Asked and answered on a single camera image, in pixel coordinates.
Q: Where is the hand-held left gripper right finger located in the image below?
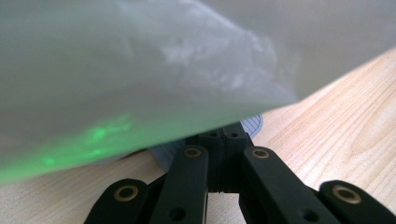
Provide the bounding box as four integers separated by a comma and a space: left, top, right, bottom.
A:
222, 121, 255, 194

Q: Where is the translucent plastic bag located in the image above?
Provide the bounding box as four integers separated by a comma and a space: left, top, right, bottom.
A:
0, 0, 396, 185

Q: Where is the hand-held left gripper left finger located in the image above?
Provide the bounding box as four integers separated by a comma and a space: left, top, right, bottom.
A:
185, 127, 225, 192

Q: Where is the white round bin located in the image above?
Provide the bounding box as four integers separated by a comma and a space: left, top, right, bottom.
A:
148, 114, 265, 173

